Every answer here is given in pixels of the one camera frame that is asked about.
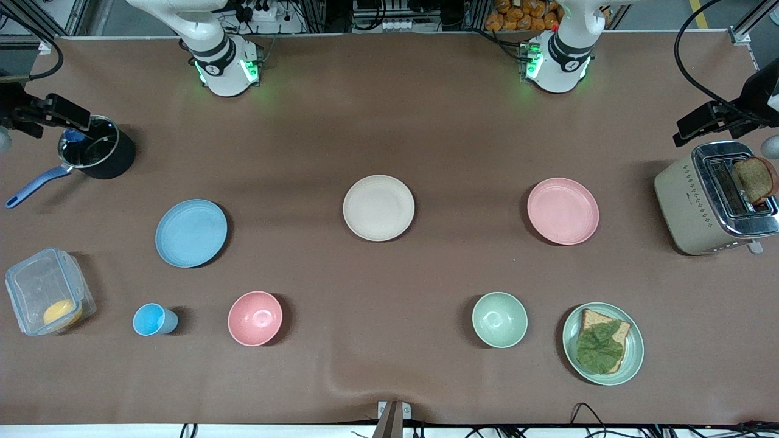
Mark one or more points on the yellow round food piece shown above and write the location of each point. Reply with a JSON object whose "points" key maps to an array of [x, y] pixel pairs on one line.
{"points": [[62, 314]]}

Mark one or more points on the bag of orange fruit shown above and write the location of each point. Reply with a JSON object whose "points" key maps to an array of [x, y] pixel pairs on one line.
{"points": [[517, 15]]}

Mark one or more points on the beige plate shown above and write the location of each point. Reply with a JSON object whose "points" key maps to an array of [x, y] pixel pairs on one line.
{"points": [[378, 208]]}

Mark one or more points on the green bowl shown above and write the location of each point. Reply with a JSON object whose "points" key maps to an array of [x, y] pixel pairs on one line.
{"points": [[499, 320]]}

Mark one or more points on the brown toast slice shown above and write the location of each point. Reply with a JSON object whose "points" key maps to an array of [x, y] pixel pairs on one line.
{"points": [[754, 179]]}

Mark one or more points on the green plate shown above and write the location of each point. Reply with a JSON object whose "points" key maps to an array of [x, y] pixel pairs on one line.
{"points": [[633, 359]]}

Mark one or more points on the pink plate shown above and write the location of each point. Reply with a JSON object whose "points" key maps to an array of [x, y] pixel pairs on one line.
{"points": [[563, 211]]}

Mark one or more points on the white power strip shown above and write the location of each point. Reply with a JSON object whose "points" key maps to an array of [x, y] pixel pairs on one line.
{"points": [[265, 12]]}

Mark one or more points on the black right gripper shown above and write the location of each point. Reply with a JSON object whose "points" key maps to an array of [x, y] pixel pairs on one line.
{"points": [[13, 103]]}

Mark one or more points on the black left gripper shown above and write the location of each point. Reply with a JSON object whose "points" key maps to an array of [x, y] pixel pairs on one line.
{"points": [[752, 98]]}

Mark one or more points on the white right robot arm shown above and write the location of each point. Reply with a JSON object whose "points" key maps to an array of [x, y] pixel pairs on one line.
{"points": [[222, 67]]}

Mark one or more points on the blue cup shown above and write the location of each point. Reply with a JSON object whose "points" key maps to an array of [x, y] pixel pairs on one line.
{"points": [[152, 320]]}

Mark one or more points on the pink bowl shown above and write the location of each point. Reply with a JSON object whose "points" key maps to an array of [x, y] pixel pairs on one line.
{"points": [[255, 319]]}

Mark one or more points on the brown table cover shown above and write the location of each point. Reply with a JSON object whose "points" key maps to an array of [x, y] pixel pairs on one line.
{"points": [[389, 109]]}

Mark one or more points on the grey metal bracket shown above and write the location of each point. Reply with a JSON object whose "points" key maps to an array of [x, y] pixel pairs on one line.
{"points": [[392, 417]]}

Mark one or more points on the aluminium frame profile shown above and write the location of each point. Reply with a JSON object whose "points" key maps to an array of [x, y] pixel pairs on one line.
{"points": [[751, 24], [88, 15]]}

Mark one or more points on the beige and chrome toaster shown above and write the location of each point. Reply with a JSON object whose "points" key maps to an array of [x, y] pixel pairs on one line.
{"points": [[688, 207]]}

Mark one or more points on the small blue object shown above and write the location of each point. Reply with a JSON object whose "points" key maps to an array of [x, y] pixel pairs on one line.
{"points": [[74, 135]]}

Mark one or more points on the bread slice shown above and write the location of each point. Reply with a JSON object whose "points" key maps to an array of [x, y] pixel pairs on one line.
{"points": [[621, 331]]}

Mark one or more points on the clear plastic container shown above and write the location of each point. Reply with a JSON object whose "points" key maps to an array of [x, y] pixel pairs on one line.
{"points": [[36, 283]]}

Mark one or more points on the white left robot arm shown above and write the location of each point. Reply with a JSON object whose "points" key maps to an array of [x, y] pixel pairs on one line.
{"points": [[563, 64]]}

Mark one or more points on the green lettuce leaf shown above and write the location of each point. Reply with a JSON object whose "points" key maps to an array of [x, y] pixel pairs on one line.
{"points": [[599, 350]]}

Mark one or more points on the blue plate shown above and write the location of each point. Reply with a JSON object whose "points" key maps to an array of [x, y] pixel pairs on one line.
{"points": [[191, 233]]}

